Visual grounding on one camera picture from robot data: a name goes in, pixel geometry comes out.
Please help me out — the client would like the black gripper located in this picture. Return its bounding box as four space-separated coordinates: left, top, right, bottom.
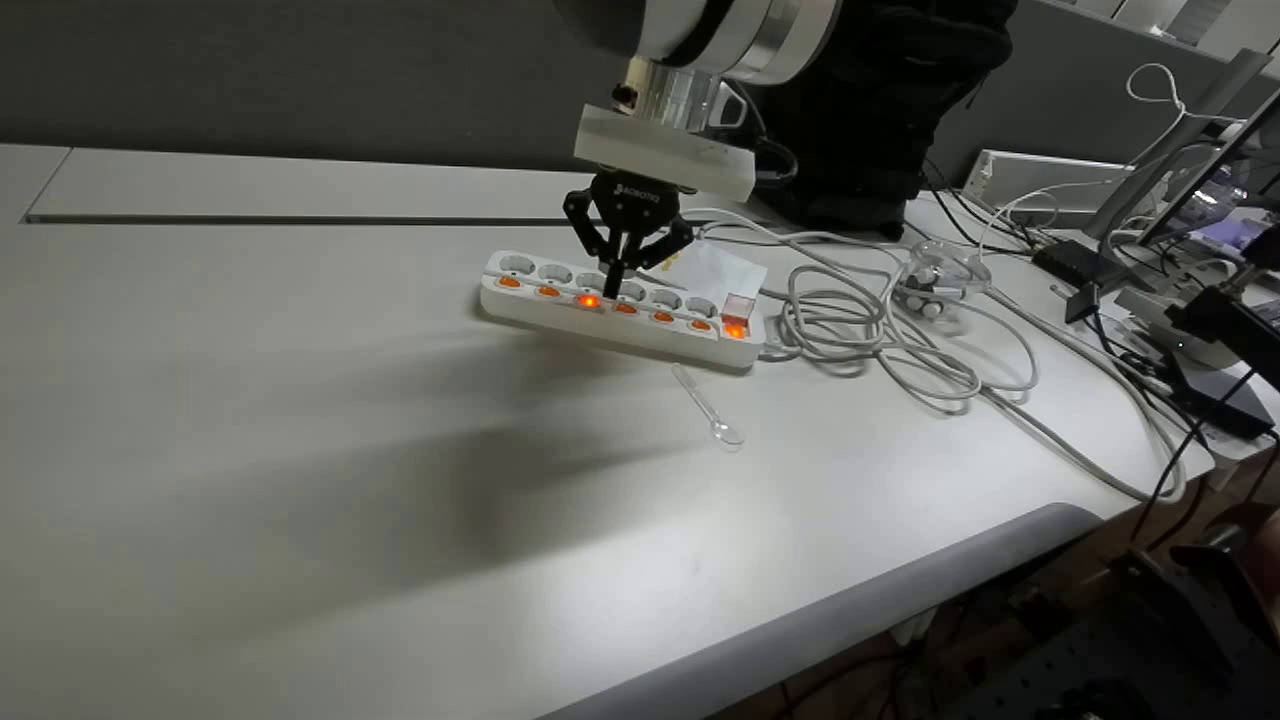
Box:
559 167 697 299

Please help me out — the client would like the white multi-switch power strip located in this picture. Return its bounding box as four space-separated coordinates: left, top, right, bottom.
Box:
474 247 770 375

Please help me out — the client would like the grey partition panel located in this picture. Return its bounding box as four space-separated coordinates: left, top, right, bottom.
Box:
0 0 1280 190

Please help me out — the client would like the white rectangular box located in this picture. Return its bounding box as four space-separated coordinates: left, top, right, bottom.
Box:
961 142 1134 222

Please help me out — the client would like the clear plastic cable adapter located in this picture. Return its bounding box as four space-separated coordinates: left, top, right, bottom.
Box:
893 242 996 331

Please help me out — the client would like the black clamp device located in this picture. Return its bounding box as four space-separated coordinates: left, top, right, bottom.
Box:
1162 282 1280 392

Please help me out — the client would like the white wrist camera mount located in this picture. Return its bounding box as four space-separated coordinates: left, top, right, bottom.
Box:
572 105 758 210

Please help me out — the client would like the grey metal monitor stand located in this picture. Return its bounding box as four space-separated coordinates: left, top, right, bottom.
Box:
1036 51 1280 325

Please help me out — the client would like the white power strip cable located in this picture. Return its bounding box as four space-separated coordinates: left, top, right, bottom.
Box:
692 205 1193 509

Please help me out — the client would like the black bulky equipment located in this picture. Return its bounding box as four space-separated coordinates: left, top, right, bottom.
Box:
1103 530 1280 720

